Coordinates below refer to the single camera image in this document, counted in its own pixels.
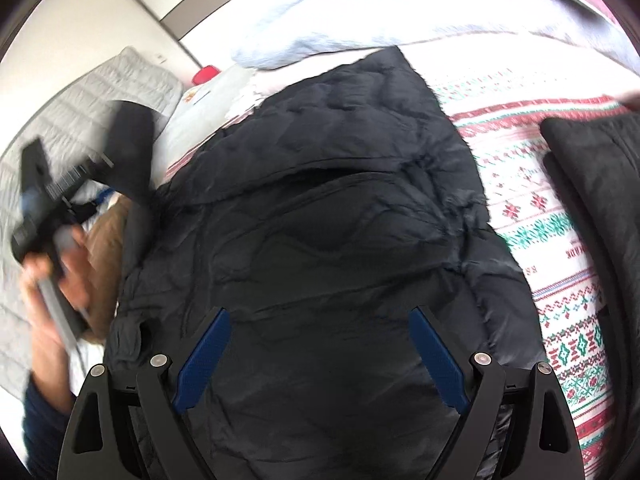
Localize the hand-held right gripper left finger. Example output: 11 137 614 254
57 307 232 480

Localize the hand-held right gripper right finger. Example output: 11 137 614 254
409 306 586 480

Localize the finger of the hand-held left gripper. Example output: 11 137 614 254
47 156 115 198

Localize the black puffer jacket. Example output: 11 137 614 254
100 45 546 480

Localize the person's left forearm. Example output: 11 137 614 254
21 374 77 466

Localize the person's left hand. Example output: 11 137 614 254
21 224 103 396

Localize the grey quilted blanket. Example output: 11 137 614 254
0 45 183 411

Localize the white bed sheet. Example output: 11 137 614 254
162 66 263 183

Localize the small red object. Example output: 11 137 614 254
191 65 219 88

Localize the printed patterned blanket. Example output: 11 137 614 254
165 27 640 476

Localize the closet door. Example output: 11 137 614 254
112 0 246 42

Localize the dark folded cloth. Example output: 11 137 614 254
542 109 640 323

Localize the light blue fluffy blanket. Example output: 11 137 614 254
232 0 640 71

